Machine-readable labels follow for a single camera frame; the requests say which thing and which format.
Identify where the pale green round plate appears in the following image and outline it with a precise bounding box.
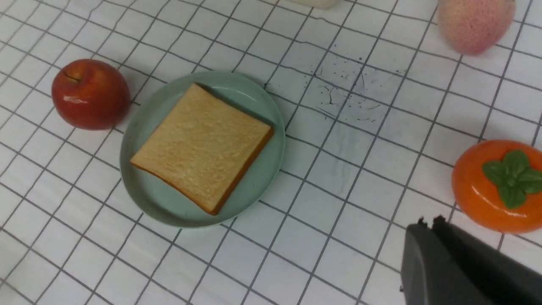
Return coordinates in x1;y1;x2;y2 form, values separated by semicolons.
120;71;286;228

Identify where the white grid tablecloth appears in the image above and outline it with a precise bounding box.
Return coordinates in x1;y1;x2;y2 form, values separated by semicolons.
0;0;542;305

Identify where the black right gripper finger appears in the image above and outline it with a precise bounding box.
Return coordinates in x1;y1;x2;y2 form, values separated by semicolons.
400;216;542;305

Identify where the orange persimmon with green leaf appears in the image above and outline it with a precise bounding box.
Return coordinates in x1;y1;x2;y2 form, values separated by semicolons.
451;140;542;234

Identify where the pink peach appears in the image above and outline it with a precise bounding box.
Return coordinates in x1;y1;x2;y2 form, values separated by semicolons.
437;0;516;56

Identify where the red apple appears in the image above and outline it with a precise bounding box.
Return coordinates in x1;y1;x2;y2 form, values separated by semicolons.
52;58;131;130

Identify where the toast slice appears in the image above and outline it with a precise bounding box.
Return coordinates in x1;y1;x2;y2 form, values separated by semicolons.
130;83;274;216

